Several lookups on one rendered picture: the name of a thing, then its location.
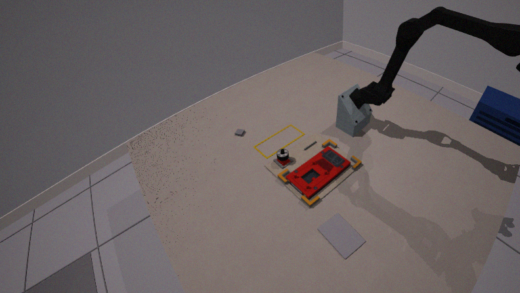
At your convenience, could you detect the black and grey wheel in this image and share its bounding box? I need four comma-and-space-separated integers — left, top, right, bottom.
276, 148, 289, 161

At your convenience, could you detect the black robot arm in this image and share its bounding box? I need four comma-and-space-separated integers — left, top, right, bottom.
349, 7, 520, 109

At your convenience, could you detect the grey rectangular flat panel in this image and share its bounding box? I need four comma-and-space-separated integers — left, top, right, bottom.
317, 213, 366, 259

